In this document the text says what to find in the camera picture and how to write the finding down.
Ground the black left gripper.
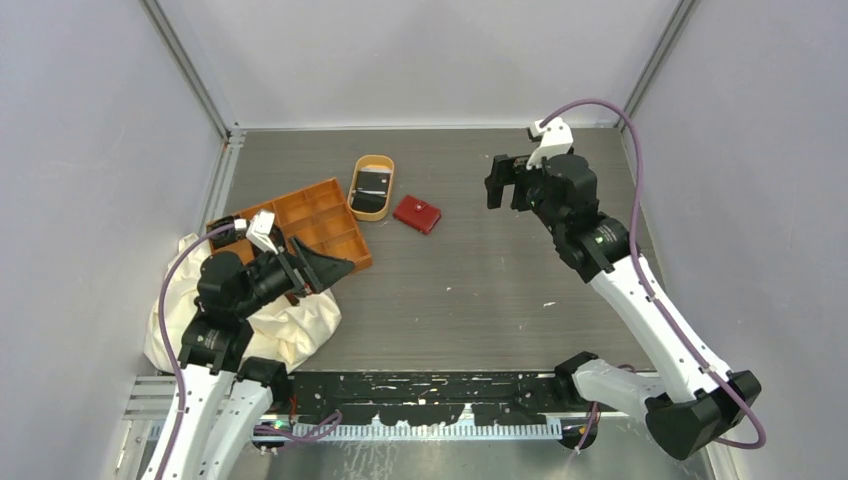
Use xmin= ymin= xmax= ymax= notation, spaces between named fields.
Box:
xmin=235 ymin=233 xmax=354 ymax=316

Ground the red leather card holder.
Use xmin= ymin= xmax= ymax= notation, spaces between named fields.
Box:
xmin=393 ymin=195 xmax=442 ymax=235

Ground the black credit card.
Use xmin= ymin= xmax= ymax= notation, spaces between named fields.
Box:
xmin=354 ymin=167 xmax=392 ymax=196

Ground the tan oval tray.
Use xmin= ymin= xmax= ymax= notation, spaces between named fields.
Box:
xmin=347 ymin=154 xmax=395 ymax=222

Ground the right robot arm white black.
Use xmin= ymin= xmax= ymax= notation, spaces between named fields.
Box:
xmin=484 ymin=154 xmax=762 ymax=460

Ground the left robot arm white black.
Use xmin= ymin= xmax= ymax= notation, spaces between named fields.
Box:
xmin=142 ymin=237 xmax=355 ymax=479

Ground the orange compartment organizer tray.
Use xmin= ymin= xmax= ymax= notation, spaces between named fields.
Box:
xmin=206 ymin=178 xmax=373 ymax=273

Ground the dark bundle in organizer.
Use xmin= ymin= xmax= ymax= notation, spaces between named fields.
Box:
xmin=206 ymin=215 xmax=240 ymax=250

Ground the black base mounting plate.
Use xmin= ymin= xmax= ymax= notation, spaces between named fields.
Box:
xmin=266 ymin=371 xmax=590 ymax=426

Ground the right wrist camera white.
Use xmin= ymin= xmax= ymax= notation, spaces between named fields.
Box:
xmin=526 ymin=117 xmax=574 ymax=170

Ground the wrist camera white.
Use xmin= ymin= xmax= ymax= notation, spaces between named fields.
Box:
xmin=526 ymin=117 xmax=574 ymax=170
xmin=233 ymin=209 xmax=279 ymax=254

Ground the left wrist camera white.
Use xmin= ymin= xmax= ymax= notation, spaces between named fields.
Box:
xmin=233 ymin=209 xmax=279 ymax=254

